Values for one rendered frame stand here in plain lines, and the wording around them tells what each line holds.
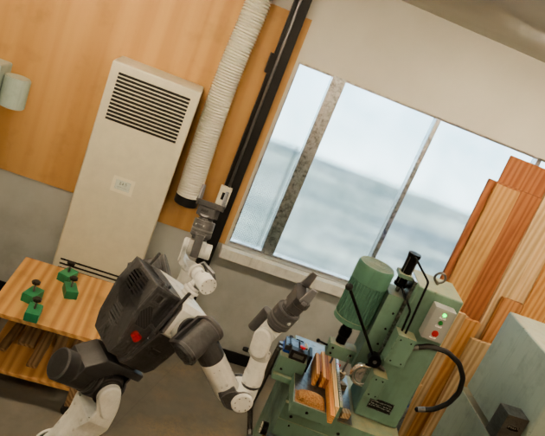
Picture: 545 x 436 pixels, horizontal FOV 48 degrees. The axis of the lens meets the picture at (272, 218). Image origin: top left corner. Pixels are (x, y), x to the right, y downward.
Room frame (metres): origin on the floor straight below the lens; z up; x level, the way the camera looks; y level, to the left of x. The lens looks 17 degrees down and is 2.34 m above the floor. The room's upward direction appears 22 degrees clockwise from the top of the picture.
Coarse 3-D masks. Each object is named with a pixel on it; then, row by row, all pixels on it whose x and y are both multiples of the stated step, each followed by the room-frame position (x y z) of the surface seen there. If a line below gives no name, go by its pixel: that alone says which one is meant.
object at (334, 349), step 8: (328, 344) 2.63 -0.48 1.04; (336, 344) 2.61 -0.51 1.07; (344, 344) 2.65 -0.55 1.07; (352, 344) 2.68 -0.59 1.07; (328, 352) 2.61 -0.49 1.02; (336, 352) 2.61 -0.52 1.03; (344, 352) 2.62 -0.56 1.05; (352, 352) 2.62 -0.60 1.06; (344, 360) 2.62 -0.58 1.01; (352, 360) 2.62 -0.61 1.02
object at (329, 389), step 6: (330, 366) 2.64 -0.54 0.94; (330, 372) 2.58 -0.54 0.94; (330, 378) 2.53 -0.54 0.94; (330, 384) 2.48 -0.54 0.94; (330, 390) 2.43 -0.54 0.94; (330, 396) 2.38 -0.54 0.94; (330, 402) 2.33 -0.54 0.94; (330, 408) 2.29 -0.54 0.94; (330, 414) 2.24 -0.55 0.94; (330, 420) 2.24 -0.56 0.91
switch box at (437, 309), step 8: (440, 304) 2.55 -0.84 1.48; (432, 312) 2.51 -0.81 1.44; (440, 312) 2.50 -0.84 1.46; (448, 312) 2.50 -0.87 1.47; (424, 320) 2.54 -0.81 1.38; (432, 320) 2.50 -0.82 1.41; (448, 320) 2.50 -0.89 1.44; (424, 328) 2.50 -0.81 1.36; (432, 328) 2.50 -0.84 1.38; (448, 328) 2.50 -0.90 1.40; (424, 336) 2.50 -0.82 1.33; (432, 336) 2.50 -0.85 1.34; (440, 336) 2.50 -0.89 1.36
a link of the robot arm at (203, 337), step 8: (192, 328) 1.78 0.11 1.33; (200, 328) 1.77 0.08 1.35; (208, 328) 1.78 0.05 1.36; (184, 336) 1.75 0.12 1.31; (192, 336) 1.74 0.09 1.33; (200, 336) 1.75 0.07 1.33; (208, 336) 1.76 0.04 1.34; (216, 336) 1.78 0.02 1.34; (192, 344) 1.72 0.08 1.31; (200, 344) 1.73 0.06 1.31; (208, 344) 1.75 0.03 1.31; (216, 344) 1.78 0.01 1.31; (200, 352) 1.72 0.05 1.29; (208, 352) 1.75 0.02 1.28; (216, 352) 1.77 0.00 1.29; (200, 360) 1.77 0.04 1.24; (208, 360) 1.76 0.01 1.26; (216, 360) 1.77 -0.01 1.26
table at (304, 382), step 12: (312, 348) 2.82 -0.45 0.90; (276, 372) 2.51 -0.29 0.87; (288, 384) 2.50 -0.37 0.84; (300, 384) 2.44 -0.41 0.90; (324, 396) 2.42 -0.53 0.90; (300, 408) 2.29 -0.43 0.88; (312, 408) 2.30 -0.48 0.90; (324, 408) 2.33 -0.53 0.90; (312, 420) 2.30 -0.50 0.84; (324, 420) 2.30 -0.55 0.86; (336, 420) 2.30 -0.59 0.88
